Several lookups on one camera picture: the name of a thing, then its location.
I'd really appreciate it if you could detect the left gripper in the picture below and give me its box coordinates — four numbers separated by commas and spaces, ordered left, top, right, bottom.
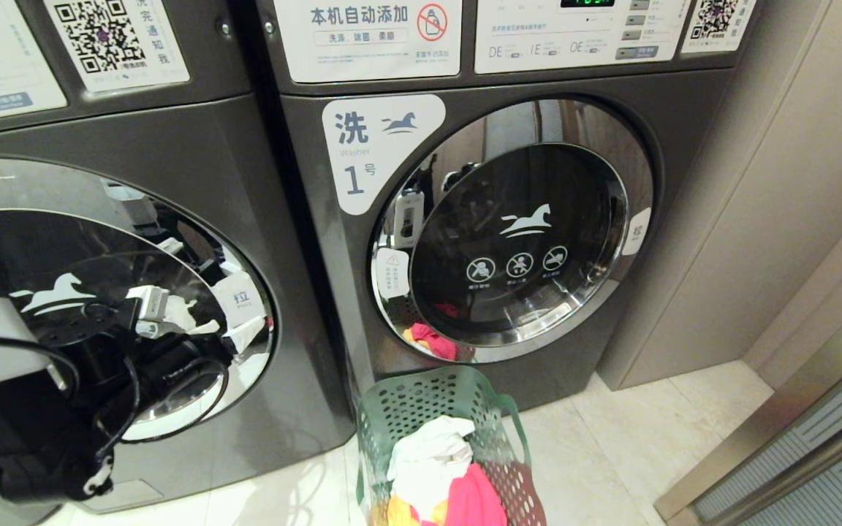
134, 332, 235, 419

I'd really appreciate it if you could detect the round chrome washer door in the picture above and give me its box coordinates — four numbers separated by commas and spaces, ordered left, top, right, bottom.
368, 97, 656, 365
0, 156, 280, 443

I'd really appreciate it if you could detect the green plastic laundry basket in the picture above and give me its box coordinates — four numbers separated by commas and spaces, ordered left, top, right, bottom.
354, 365, 548, 526

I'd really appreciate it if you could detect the white pull sticker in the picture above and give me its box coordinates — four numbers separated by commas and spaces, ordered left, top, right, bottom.
211, 272, 264, 331
621, 207, 653, 257

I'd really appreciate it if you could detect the grey washing machine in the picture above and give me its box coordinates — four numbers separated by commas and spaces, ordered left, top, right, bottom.
254, 0, 759, 414
0, 0, 357, 526

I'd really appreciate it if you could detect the white warning sticker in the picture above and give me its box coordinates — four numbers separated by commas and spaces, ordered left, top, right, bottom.
375, 248, 411, 300

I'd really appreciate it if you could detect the white garment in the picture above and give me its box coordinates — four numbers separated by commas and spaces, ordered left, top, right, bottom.
387, 416, 477, 524

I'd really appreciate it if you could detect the yellow garment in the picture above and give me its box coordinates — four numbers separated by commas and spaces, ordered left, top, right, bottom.
383, 494, 431, 526

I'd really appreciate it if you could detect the white horse number sticker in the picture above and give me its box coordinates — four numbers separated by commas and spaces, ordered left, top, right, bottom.
322, 94, 447, 217

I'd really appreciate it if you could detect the pink garment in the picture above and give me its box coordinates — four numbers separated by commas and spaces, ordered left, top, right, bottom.
443, 463, 509, 526

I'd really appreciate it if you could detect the white code sticker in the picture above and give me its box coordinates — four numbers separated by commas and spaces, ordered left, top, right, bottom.
680, 0, 757, 54
42, 0, 191, 94

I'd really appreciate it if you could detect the white notice sticker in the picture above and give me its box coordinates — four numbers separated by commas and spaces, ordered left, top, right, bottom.
273, 0, 464, 84

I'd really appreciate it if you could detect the metal framed door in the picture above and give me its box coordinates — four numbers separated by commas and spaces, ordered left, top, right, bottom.
653, 335, 842, 526

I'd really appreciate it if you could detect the black cable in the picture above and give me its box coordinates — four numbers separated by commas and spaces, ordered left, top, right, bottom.
0, 335, 81, 401
91, 355, 232, 460

